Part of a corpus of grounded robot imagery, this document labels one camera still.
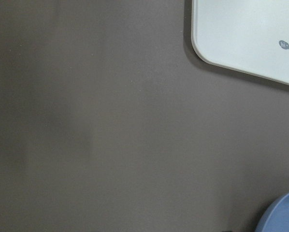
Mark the cream rectangular tray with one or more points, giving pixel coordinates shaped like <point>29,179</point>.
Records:
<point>249,36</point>

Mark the blue round plate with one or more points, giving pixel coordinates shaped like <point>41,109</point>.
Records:
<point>276,216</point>

